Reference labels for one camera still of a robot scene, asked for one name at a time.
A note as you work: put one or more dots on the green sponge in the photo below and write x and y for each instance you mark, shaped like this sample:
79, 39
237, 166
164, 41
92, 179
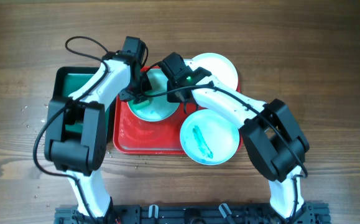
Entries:
138, 105

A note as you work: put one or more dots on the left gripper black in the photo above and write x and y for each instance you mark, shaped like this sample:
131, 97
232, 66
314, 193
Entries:
124, 96

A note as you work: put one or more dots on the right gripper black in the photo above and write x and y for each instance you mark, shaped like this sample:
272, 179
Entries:
170, 98

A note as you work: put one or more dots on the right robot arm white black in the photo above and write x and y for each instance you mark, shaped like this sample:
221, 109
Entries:
274, 141

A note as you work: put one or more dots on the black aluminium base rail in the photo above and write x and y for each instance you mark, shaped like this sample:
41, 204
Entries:
258, 213

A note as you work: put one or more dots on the black tray green water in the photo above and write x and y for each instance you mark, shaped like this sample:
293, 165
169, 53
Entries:
70, 79

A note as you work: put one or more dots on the red plastic tray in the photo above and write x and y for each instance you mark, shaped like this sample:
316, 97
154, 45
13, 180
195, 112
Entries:
132, 135

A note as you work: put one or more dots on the white plate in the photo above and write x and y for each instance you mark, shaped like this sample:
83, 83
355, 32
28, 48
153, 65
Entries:
159, 108
218, 65
208, 138

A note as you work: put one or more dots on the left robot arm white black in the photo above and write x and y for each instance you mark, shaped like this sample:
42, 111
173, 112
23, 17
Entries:
76, 128

